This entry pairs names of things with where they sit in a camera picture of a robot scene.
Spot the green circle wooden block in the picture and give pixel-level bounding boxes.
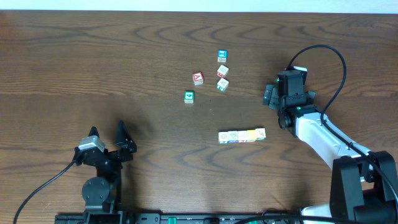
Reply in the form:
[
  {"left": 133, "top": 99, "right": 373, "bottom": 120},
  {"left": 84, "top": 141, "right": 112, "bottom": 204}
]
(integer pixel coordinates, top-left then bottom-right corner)
[{"left": 218, "top": 131, "right": 229, "bottom": 144}]

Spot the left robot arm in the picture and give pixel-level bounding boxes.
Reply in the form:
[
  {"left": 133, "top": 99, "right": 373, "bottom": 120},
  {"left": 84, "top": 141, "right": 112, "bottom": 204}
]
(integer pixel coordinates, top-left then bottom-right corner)
[{"left": 73, "top": 120, "right": 137, "bottom": 223}]

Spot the red A wooden block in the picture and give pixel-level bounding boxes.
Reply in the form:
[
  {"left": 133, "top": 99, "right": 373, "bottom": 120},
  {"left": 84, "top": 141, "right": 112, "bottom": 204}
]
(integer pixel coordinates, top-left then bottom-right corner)
[{"left": 192, "top": 72, "right": 204, "bottom": 86}]

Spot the left black cable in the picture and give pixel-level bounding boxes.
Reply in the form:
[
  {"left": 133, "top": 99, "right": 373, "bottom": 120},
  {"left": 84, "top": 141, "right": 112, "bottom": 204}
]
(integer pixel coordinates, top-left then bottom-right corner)
[{"left": 12, "top": 159, "right": 77, "bottom": 224}]

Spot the green 4 wooden block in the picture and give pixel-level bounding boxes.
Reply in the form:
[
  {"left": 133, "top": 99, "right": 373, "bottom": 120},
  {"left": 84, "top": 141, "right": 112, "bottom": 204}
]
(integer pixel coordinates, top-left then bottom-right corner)
[{"left": 184, "top": 91, "right": 195, "bottom": 104}]

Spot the right black cable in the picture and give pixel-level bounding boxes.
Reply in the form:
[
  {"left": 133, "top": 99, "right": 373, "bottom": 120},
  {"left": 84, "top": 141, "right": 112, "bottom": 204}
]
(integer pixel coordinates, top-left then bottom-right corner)
[{"left": 285, "top": 44, "right": 398, "bottom": 224}]

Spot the yellow top wooden block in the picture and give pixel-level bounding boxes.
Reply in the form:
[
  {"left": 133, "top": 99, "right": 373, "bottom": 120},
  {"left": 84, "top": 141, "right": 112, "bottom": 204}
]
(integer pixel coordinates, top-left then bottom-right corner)
[{"left": 246, "top": 129, "right": 257, "bottom": 142}]

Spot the black cable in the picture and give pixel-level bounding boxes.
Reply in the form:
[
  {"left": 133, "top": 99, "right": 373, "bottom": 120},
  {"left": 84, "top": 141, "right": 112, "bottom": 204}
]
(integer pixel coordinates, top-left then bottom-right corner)
[
  {"left": 285, "top": 44, "right": 398, "bottom": 224},
  {"left": 12, "top": 159, "right": 77, "bottom": 224}
]

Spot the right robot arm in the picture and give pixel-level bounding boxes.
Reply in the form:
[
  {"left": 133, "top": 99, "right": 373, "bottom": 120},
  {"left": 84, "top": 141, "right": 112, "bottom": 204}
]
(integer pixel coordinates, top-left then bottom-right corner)
[{"left": 263, "top": 84, "right": 397, "bottom": 223}]

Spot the blue top wooden block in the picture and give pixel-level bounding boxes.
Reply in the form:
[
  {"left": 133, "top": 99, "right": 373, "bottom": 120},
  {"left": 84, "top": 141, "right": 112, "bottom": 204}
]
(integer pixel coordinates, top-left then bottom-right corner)
[{"left": 217, "top": 50, "right": 228, "bottom": 63}]

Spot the green J wooden block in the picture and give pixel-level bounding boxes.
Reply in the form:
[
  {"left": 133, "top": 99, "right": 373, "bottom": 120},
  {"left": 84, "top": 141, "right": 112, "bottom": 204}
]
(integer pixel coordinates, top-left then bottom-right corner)
[{"left": 216, "top": 78, "right": 229, "bottom": 92}]

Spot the red M wooden block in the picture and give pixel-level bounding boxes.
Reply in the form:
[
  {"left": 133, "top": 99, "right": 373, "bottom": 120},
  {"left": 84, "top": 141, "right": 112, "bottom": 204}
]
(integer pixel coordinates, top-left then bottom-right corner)
[{"left": 216, "top": 65, "right": 229, "bottom": 78}]

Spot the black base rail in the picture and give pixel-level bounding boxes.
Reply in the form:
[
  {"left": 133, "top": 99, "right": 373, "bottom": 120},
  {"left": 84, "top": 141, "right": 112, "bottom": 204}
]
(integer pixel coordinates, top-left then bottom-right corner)
[{"left": 55, "top": 212, "right": 312, "bottom": 224}]

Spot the red sided wooden block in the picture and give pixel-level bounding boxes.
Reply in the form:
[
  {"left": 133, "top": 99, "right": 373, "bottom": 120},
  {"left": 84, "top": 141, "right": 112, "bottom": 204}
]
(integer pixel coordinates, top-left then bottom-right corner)
[{"left": 237, "top": 131, "right": 248, "bottom": 143}]

